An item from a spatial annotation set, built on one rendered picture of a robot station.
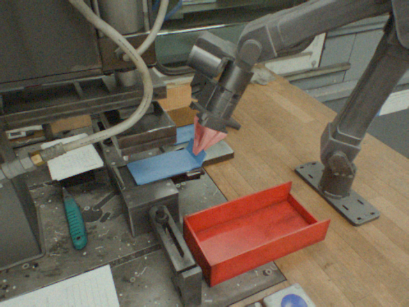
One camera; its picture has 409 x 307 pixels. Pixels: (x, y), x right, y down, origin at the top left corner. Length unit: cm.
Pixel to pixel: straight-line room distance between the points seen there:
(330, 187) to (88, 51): 56
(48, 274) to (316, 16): 63
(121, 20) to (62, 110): 16
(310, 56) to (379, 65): 92
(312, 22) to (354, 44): 111
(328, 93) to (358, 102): 104
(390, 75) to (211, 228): 42
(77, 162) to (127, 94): 30
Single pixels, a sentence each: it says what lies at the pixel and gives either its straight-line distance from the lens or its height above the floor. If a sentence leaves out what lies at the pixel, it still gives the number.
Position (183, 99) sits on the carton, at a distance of 112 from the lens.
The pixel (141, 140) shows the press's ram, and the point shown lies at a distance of 59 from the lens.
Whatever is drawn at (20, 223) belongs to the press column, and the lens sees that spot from 70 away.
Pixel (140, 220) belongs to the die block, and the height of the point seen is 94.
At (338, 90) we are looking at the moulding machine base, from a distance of 179.
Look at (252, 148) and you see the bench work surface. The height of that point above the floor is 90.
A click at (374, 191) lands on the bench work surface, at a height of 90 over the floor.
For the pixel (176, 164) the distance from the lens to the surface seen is 75.
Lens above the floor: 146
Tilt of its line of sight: 38 degrees down
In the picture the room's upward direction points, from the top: straight up
